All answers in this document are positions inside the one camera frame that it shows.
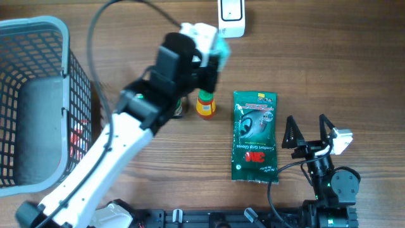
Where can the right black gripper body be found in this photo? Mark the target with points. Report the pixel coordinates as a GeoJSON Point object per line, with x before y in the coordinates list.
{"type": "Point", "coordinates": [308, 148]}

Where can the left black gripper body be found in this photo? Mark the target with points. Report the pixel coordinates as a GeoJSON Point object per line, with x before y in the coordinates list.
{"type": "Point", "coordinates": [203, 78]}

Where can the red sauce bottle green cap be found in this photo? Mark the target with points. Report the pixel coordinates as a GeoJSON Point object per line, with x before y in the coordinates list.
{"type": "Point", "coordinates": [205, 105]}

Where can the green 3M gloves packet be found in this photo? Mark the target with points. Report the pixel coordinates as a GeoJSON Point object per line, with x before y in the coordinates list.
{"type": "Point", "coordinates": [254, 147]}

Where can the green lid spice jar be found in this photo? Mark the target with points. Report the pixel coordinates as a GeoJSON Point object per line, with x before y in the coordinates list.
{"type": "Point", "coordinates": [178, 110]}

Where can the teal wet wipes packet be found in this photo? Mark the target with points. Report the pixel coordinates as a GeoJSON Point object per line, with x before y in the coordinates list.
{"type": "Point", "coordinates": [224, 53]}

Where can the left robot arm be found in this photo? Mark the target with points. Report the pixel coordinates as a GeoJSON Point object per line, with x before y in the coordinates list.
{"type": "Point", "coordinates": [186, 61]}

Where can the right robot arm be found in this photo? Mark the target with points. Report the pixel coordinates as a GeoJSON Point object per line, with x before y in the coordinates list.
{"type": "Point", "coordinates": [335, 188]}

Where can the grey plastic mesh basket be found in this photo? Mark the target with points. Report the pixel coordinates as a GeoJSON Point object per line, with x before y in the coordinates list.
{"type": "Point", "coordinates": [43, 91]}

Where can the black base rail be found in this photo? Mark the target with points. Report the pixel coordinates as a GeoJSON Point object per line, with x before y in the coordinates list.
{"type": "Point", "coordinates": [292, 217]}

